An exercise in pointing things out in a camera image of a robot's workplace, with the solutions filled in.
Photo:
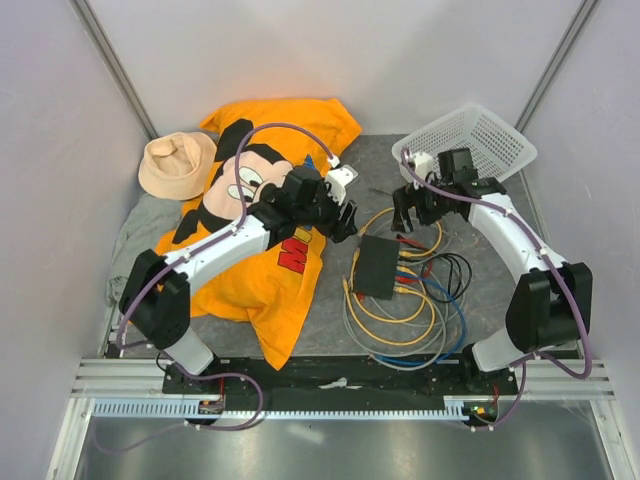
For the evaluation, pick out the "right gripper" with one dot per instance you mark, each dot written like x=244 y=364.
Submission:
x=405 y=198

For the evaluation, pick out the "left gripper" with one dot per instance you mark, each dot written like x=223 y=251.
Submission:
x=344 y=228

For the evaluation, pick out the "black network switch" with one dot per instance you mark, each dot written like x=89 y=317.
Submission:
x=375 y=268

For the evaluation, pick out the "white plastic basket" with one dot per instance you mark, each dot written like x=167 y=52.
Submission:
x=498 y=150

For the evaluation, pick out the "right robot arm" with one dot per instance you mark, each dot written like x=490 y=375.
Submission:
x=549 y=312

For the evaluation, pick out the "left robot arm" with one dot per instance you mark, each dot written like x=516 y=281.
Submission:
x=157 y=296

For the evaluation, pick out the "peach bucket hat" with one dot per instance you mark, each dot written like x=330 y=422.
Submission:
x=175 y=166

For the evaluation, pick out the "grey cloth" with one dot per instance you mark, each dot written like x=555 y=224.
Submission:
x=146 y=223

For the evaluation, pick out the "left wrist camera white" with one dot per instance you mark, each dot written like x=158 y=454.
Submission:
x=338 y=179

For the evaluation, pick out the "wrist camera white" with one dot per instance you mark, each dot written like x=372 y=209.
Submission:
x=338 y=179
x=419 y=164

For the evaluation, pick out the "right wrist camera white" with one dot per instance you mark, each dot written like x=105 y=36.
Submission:
x=419 y=164

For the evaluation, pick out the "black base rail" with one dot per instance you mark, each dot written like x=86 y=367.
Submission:
x=358 y=383

